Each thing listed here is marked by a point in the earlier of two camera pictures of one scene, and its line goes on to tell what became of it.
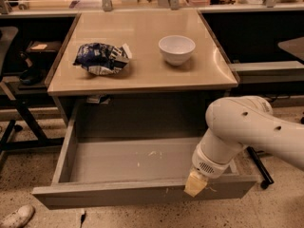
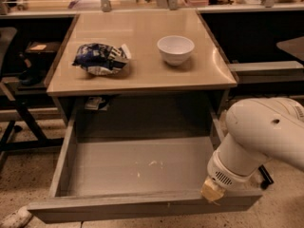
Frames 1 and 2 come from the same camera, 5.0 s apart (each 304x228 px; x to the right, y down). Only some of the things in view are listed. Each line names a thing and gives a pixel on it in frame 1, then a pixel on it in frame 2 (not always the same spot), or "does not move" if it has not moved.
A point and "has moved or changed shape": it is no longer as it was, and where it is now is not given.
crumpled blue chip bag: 103,59 does not move
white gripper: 207,163 to 221,172
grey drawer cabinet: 139,75 does not move
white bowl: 177,48 does not move
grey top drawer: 123,171 has moved or changed shape
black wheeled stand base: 268,180 does not move
